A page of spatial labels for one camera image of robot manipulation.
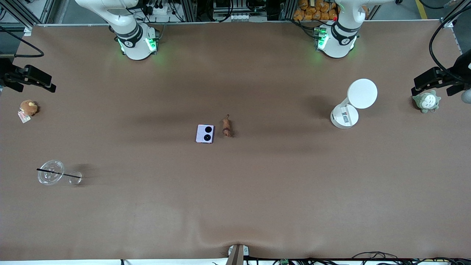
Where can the metal table corner bracket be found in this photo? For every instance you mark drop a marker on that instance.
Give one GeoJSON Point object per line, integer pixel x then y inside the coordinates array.
{"type": "Point", "coordinates": [27, 31]}
{"type": "Point", "coordinates": [447, 24]}

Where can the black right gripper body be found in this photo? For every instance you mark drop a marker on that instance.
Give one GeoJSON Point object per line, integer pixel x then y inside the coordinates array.
{"type": "Point", "coordinates": [7, 74]}

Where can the brown plush toy with tag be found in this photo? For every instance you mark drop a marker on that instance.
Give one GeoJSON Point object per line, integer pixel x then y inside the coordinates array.
{"type": "Point", "coordinates": [28, 107]}

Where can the white power strip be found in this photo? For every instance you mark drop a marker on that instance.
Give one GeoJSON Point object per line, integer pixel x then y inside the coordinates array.
{"type": "Point", "coordinates": [160, 8]}

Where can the lilac flip phone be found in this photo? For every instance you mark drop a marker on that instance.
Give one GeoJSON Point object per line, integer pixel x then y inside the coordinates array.
{"type": "Point", "coordinates": [201, 134]}

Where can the aluminium camera mount post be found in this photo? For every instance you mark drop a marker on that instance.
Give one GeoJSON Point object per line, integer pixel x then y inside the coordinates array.
{"type": "Point", "coordinates": [237, 254]}

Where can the grey green totoro plush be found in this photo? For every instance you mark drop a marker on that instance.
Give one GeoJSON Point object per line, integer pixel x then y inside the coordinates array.
{"type": "Point", "coordinates": [427, 101]}

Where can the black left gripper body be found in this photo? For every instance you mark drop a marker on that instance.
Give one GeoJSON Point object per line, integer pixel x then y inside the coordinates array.
{"type": "Point", "coordinates": [457, 70]}

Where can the clear plastic cup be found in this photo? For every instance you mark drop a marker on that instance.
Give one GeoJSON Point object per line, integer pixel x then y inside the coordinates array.
{"type": "Point", "coordinates": [48, 177]}

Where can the pile of orange snack items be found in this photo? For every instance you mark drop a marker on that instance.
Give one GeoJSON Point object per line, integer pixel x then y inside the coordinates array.
{"type": "Point", "coordinates": [316, 9]}

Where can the black drinking straw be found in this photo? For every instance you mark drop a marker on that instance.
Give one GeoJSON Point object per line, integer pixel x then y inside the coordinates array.
{"type": "Point", "coordinates": [70, 176]}

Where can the small brown lion statue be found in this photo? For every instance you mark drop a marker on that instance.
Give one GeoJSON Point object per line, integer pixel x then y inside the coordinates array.
{"type": "Point", "coordinates": [227, 127]}

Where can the white desk lamp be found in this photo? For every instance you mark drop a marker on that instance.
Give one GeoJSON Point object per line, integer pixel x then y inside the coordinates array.
{"type": "Point", "coordinates": [346, 116]}

